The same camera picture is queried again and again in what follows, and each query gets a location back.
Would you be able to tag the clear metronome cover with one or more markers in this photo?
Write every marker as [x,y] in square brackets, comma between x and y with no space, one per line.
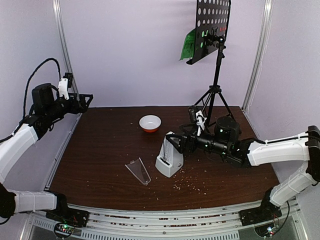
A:
[138,169]

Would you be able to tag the round circuit board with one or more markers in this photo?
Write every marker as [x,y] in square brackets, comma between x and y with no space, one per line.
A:
[267,230]
[63,230]

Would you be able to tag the black music stand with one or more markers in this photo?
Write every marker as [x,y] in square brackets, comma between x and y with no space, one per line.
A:
[211,28]

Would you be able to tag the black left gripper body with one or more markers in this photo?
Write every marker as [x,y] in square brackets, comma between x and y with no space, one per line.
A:
[73,108]

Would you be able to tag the right aluminium frame post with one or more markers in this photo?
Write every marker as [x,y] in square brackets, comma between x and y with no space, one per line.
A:
[260,51]

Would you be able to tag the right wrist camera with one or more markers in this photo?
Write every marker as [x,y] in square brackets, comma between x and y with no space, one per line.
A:
[197,117]

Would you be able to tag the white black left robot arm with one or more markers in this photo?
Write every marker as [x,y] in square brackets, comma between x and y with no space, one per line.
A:
[44,113]

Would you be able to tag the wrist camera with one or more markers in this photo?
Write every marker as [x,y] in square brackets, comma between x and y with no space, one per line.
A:
[197,117]
[64,84]

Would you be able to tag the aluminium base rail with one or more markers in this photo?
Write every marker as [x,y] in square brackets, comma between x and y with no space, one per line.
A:
[216,223]

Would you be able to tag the aluminium frame post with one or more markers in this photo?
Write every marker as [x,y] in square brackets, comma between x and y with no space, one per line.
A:
[62,36]
[260,51]

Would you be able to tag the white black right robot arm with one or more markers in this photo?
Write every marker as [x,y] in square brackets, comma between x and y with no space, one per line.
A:
[252,152]

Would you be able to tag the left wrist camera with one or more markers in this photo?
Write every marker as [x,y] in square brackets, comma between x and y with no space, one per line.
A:
[64,84]

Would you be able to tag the white metronome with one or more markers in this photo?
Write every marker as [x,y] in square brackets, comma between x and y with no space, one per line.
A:
[169,161]

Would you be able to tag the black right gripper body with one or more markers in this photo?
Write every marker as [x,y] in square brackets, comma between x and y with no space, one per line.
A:
[186,143]

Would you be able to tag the green sheet booklet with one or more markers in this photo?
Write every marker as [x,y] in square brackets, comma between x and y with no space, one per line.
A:
[187,51]

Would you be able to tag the left round circuit board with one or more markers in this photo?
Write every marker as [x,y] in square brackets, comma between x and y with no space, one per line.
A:
[63,230]

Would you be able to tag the right round circuit board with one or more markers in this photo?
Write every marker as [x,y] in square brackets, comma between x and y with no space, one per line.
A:
[267,230]

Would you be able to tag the white orange bowl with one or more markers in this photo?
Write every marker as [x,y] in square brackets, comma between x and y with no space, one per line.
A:
[150,123]

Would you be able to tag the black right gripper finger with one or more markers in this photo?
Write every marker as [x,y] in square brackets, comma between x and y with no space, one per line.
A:
[177,140]
[186,128]

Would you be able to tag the left aluminium frame post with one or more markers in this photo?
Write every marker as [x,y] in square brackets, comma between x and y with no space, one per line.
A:
[62,36]

